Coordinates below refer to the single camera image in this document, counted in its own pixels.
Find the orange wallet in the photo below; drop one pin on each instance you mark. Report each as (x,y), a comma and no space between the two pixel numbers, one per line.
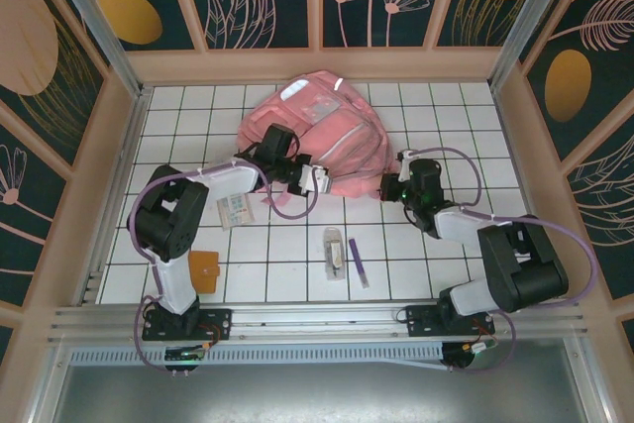
(205,272)

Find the clear stationery pack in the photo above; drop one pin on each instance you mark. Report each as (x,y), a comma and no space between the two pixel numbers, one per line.
(235,210)

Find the pink student backpack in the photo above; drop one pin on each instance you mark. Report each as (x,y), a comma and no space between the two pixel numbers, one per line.
(347,145)

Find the small clear plastic case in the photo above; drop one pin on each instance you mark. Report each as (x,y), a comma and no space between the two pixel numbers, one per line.
(335,254)

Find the aluminium corner post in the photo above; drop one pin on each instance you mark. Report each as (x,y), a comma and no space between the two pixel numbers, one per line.
(98,22)
(537,22)

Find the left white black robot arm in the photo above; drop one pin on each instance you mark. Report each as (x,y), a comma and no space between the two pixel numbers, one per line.
(168,215)

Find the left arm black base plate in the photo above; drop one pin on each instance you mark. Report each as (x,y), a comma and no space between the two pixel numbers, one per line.
(213,324)

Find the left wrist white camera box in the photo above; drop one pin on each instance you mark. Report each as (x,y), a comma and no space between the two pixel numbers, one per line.
(314,179)

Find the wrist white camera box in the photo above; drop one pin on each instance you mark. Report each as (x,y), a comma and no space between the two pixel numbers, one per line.
(407,160)
(314,179)

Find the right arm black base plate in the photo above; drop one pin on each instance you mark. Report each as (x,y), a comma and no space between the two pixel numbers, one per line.
(421,321)

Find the aluminium mounting rail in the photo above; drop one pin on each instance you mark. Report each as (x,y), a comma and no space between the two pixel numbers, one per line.
(317,316)

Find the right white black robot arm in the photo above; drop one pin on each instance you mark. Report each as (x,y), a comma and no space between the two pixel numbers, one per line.
(520,264)

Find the grey metal sheet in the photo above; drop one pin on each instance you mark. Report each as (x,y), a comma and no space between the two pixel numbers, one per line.
(317,398)

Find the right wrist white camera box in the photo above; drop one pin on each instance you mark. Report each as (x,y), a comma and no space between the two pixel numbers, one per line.
(407,160)

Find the purple pen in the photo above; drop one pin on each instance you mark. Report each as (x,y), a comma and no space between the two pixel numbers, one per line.
(359,263)

